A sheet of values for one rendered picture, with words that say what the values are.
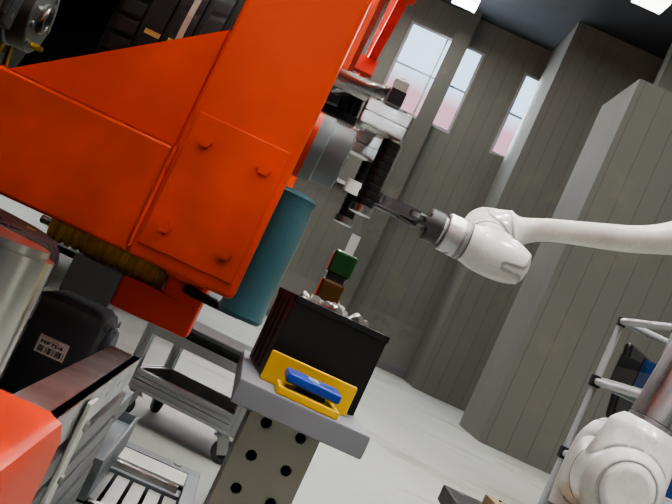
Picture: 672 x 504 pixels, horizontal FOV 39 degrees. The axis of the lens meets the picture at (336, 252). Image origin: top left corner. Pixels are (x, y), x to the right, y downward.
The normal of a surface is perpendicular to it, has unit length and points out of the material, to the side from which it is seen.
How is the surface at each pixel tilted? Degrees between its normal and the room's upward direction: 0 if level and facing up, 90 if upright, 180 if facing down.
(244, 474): 90
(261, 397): 90
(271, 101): 90
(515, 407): 90
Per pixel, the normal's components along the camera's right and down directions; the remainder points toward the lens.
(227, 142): 0.08, -0.03
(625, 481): -0.16, -0.04
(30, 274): 0.85, 0.37
